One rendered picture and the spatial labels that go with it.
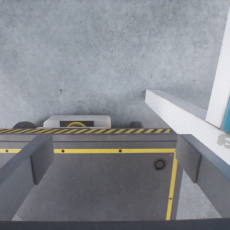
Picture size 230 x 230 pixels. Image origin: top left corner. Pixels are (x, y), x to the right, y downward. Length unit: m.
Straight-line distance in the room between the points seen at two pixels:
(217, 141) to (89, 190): 0.40
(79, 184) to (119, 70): 0.48
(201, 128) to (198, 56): 0.58
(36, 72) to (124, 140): 0.52
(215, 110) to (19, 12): 0.79
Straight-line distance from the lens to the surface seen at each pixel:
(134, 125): 0.66
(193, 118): 0.30
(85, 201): 0.57
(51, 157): 0.17
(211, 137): 0.26
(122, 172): 0.50
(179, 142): 0.17
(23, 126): 0.74
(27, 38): 0.83
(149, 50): 0.76
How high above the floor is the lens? 0.73
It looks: 75 degrees down
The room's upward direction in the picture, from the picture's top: 176 degrees clockwise
